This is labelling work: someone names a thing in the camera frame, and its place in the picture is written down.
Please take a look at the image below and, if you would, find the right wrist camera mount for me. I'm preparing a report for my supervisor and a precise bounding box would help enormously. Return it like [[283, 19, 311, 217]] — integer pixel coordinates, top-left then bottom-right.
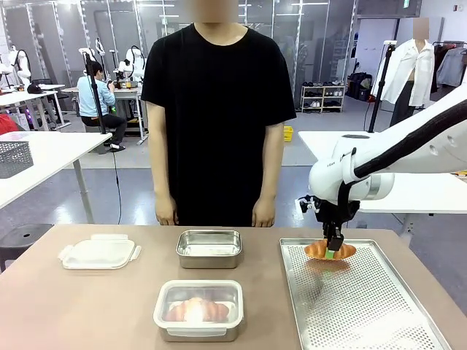
[[297, 194, 323, 217]]

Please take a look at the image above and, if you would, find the person's right forearm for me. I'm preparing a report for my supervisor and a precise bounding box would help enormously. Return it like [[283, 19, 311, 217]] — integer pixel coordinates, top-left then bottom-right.
[[148, 145, 177, 201]]

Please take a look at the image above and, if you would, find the person in black T-shirt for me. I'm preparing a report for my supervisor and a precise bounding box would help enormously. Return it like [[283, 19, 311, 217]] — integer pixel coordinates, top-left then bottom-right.
[[140, 0, 297, 228]]

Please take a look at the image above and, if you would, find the black tripod stand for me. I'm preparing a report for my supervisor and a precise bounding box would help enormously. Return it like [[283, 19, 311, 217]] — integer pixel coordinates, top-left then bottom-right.
[[82, 50, 107, 136]]

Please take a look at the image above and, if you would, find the seated person in blue shirt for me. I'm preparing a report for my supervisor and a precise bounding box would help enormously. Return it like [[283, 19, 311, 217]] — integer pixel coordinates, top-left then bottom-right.
[[77, 61, 128, 152]]

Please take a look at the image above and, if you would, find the black bags pile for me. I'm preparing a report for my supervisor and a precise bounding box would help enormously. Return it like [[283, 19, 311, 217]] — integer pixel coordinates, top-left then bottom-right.
[[347, 71, 374, 102]]

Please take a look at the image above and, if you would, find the grey hanging garment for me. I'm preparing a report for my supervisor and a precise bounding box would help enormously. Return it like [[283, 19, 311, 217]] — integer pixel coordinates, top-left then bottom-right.
[[436, 48, 467, 88]]

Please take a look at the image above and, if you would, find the mannequin in white shirt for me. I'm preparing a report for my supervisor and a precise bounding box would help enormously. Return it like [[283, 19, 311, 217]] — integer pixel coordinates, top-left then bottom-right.
[[370, 17, 436, 127]]

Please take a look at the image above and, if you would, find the white shoe rack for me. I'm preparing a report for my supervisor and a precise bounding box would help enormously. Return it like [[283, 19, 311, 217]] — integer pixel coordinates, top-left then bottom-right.
[[301, 83, 346, 114]]

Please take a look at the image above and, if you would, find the person's right hand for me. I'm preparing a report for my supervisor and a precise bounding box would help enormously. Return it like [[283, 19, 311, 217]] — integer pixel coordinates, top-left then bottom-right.
[[155, 198, 180, 226]]

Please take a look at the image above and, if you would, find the clear plastic latch lid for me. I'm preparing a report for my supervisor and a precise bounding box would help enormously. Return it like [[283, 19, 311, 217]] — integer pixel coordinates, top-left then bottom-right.
[[57, 233, 142, 271], [153, 279, 244, 329]]

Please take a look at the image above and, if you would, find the red object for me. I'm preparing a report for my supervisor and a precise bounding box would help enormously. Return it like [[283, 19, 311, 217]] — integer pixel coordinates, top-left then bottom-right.
[[0, 113, 20, 135]]

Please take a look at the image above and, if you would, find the person's left hand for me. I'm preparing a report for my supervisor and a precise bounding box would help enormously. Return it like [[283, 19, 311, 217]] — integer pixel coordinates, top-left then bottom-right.
[[252, 198, 277, 228]]

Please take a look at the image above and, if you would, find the black round stool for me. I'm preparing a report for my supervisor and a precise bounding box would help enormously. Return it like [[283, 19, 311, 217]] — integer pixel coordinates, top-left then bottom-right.
[[0, 223, 55, 273]]

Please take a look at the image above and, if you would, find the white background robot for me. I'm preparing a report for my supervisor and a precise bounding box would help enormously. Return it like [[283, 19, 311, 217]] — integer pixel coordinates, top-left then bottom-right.
[[6, 45, 33, 89]]

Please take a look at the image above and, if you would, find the perforated metal baking tray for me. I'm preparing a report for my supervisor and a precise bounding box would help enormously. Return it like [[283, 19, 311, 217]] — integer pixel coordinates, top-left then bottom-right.
[[279, 238, 452, 350]]

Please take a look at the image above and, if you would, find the white humanoid robot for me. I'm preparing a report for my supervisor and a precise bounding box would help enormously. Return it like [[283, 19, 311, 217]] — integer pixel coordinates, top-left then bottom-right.
[[117, 45, 146, 84]]

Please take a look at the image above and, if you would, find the white table with grey leg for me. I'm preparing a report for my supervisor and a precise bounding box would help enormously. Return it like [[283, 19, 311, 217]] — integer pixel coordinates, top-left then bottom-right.
[[0, 130, 113, 224]]

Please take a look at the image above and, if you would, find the white background desk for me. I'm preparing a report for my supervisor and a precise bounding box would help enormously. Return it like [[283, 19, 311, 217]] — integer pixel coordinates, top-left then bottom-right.
[[0, 83, 72, 131]]

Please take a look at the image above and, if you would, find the golden brown croissant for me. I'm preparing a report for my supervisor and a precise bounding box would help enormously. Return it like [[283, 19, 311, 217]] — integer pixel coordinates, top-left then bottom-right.
[[166, 297, 231, 324], [304, 239, 357, 260]]

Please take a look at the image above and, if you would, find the background workbench desk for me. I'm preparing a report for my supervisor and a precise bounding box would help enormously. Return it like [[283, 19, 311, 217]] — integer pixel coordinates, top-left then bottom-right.
[[61, 84, 145, 147]]

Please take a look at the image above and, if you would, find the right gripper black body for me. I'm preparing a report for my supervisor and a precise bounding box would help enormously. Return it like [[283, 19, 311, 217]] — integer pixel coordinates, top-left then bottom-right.
[[315, 198, 361, 237]]

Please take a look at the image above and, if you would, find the black hanging table cable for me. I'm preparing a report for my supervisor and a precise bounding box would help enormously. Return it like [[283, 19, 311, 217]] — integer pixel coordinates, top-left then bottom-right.
[[112, 144, 122, 225]]

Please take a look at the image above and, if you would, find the black robot cable sleeve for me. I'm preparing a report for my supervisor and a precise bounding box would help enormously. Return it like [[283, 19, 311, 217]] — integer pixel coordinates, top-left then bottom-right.
[[337, 104, 467, 229]]

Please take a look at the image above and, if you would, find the rectangular stainless steel container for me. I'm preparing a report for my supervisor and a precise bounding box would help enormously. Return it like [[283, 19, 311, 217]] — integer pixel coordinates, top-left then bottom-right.
[[176, 229, 242, 270]]

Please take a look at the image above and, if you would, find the person's left forearm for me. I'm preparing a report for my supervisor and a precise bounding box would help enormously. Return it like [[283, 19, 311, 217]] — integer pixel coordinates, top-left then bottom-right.
[[254, 145, 285, 201]]

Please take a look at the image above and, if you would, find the grey mesh basket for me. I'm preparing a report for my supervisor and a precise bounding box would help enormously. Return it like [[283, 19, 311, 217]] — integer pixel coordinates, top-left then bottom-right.
[[0, 141, 35, 179]]

